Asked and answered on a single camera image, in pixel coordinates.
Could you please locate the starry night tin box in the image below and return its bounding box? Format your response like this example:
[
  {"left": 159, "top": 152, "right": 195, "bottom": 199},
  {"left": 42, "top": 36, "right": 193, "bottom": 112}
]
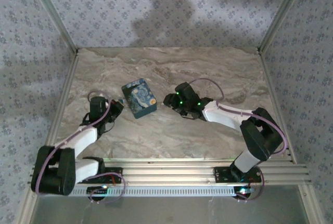
[{"left": 121, "top": 77, "right": 158, "bottom": 120}]

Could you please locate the small lit controller board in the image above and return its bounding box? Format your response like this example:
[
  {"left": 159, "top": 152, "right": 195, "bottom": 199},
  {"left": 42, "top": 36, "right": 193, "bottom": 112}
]
[
  {"left": 87, "top": 185, "right": 110, "bottom": 195},
  {"left": 233, "top": 186, "right": 257, "bottom": 199}
]

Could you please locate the aluminium side rail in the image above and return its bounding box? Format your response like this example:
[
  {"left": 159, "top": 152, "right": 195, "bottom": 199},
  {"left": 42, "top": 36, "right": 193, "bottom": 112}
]
[
  {"left": 257, "top": 48, "right": 297, "bottom": 164},
  {"left": 45, "top": 49, "right": 80, "bottom": 147}
]

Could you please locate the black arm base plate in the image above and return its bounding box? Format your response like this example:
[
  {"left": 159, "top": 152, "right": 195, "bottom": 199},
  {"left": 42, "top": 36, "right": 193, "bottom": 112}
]
[
  {"left": 212, "top": 166, "right": 262, "bottom": 183},
  {"left": 78, "top": 166, "right": 124, "bottom": 185}
]

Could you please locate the wide aluminium base rail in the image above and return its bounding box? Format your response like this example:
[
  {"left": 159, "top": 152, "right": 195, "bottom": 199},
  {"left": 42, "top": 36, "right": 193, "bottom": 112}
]
[{"left": 29, "top": 158, "right": 312, "bottom": 198}]

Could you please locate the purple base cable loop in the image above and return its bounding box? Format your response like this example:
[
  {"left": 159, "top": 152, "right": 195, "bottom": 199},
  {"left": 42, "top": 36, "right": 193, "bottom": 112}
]
[
  {"left": 88, "top": 172, "right": 127, "bottom": 205},
  {"left": 235, "top": 166, "right": 266, "bottom": 201}
]

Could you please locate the slotted white cable duct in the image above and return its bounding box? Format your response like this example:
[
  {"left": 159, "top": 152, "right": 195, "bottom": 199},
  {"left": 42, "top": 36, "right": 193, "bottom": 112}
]
[{"left": 70, "top": 185, "right": 237, "bottom": 197}]

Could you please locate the aluminium frame post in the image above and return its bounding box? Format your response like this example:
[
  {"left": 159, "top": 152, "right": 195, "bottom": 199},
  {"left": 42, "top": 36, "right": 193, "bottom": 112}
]
[
  {"left": 25, "top": 0, "right": 79, "bottom": 53},
  {"left": 257, "top": 0, "right": 310, "bottom": 53}
]

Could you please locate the aluminium frame leg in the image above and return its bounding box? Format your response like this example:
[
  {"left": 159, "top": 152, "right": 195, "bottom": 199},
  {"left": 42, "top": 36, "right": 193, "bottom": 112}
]
[
  {"left": 15, "top": 190, "right": 40, "bottom": 224},
  {"left": 299, "top": 185, "right": 326, "bottom": 224}
]

